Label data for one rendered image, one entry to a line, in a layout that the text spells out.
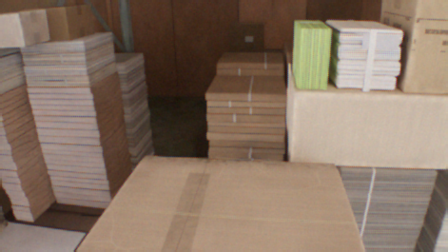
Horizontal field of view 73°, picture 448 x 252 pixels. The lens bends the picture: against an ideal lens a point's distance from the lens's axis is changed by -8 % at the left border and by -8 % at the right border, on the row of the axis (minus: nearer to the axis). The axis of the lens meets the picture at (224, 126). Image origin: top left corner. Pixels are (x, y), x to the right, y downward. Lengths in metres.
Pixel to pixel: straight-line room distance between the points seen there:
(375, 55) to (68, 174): 2.07
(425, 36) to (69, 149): 2.04
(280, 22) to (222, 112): 2.67
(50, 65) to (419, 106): 1.91
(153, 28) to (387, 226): 4.28
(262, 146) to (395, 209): 1.30
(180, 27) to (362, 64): 4.03
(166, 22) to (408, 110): 4.17
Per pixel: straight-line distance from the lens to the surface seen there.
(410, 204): 1.04
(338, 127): 0.87
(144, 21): 4.90
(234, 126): 2.12
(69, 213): 2.54
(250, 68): 2.49
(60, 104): 2.20
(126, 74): 2.43
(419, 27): 0.88
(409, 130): 0.93
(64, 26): 2.07
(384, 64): 0.88
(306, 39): 0.82
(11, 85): 2.27
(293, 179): 0.73
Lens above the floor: 1.49
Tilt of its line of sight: 23 degrees down
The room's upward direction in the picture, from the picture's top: 1 degrees counter-clockwise
